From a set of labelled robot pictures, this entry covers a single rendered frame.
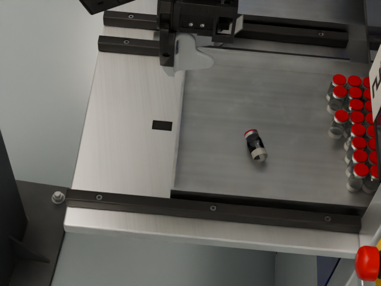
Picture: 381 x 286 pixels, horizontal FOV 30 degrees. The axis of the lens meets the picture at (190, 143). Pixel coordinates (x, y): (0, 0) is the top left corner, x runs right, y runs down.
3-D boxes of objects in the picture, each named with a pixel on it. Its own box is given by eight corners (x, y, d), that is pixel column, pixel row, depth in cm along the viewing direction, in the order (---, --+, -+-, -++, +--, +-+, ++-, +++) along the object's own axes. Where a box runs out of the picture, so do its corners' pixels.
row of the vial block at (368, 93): (368, 95, 109) (376, 76, 106) (377, 195, 99) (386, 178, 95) (354, 94, 109) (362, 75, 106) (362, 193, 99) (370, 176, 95)
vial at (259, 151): (258, 164, 102) (249, 141, 104) (270, 156, 101) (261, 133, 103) (250, 160, 100) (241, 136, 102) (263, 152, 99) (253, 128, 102)
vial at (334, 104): (340, 104, 108) (347, 85, 104) (341, 116, 107) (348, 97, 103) (326, 103, 108) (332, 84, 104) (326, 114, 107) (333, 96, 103)
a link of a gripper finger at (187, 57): (210, 97, 82) (216, 43, 74) (159, 93, 82) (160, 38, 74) (211, 77, 84) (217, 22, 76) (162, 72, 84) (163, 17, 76)
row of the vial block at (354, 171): (354, 94, 109) (361, 75, 106) (362, 193, 99) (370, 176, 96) (340, 93, 109) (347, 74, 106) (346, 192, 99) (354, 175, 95)
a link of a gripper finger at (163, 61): (172, 76, 77) (174, 20, 70) (158, 75, 77) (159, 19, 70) (176, 45, 80) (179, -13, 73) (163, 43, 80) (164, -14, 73)
